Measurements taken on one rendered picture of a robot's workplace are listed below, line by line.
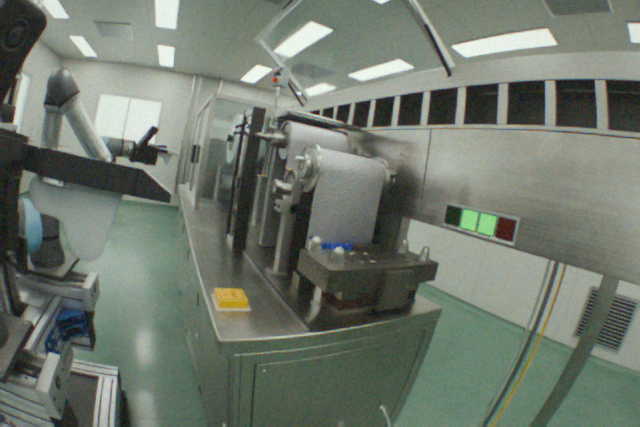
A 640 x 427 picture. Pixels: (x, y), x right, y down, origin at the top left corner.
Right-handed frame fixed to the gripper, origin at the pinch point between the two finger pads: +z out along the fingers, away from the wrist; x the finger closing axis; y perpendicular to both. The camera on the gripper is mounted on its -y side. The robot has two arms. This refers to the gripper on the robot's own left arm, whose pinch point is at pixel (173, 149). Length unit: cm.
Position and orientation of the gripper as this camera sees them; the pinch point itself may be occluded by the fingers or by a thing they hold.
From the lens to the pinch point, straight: 132.0
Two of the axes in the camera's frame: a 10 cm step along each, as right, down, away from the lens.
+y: -2.7, 9.5, 1.3
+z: 6.0, 0.6, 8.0
